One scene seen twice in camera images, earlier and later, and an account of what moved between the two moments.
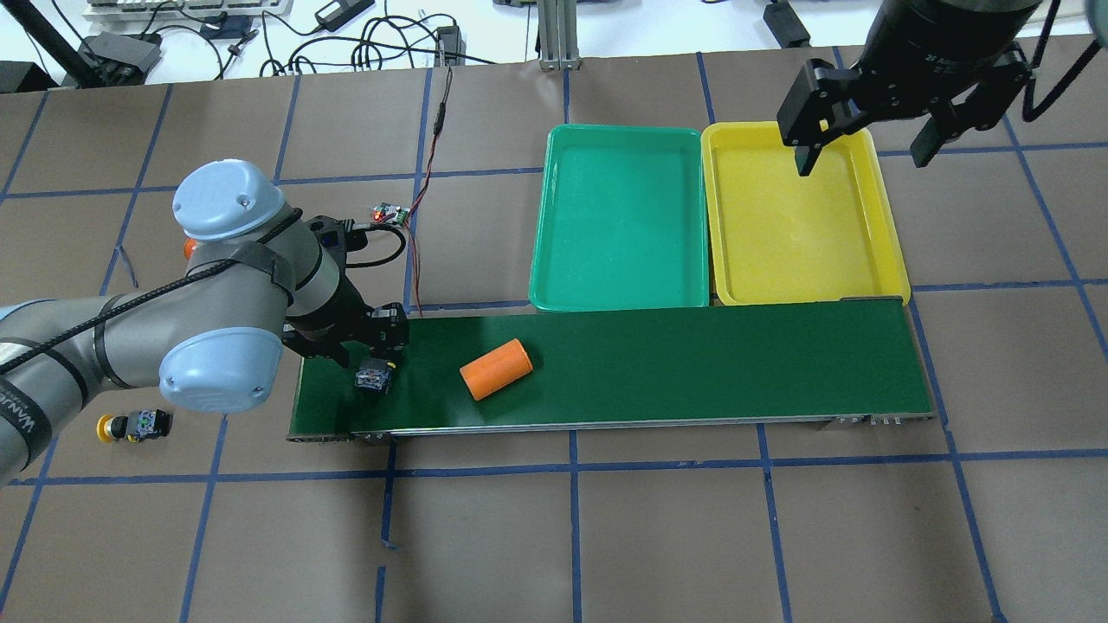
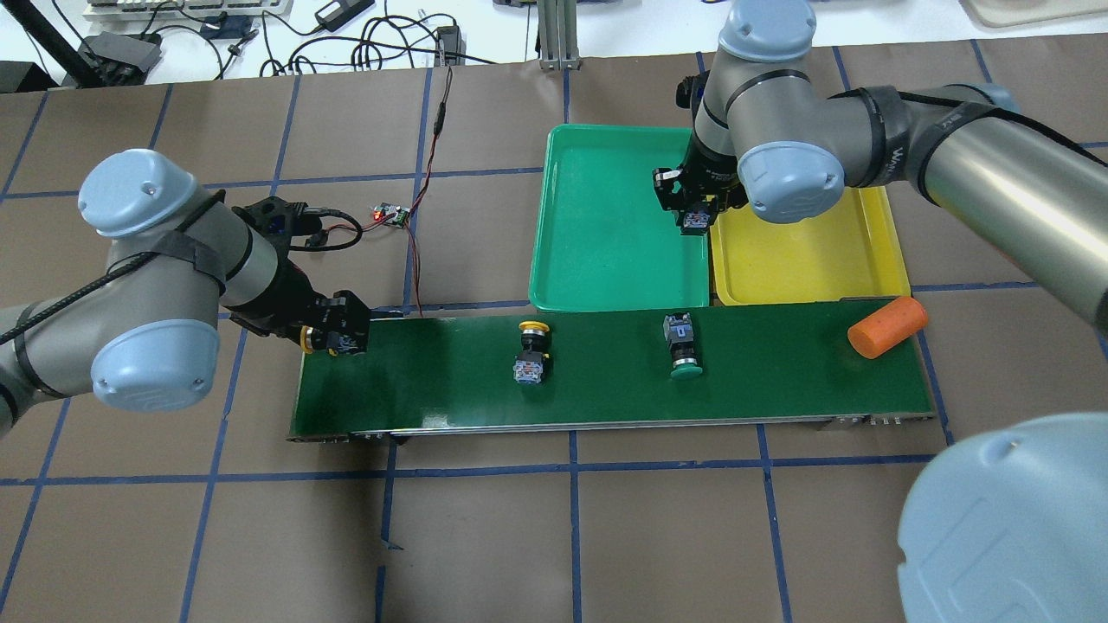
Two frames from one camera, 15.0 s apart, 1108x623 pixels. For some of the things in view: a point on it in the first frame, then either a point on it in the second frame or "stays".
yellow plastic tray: [777, 237] stays
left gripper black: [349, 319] to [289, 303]
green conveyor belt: [718, 364] stays
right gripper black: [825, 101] to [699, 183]
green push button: [374, 374] to [696, 222]
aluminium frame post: [557, 35] stays
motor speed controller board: [389, 213] stays
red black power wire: [411, 224] stays
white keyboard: [179, 10] stays
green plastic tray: [620, 221] stays
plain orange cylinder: [496, 369] to [887, 326]
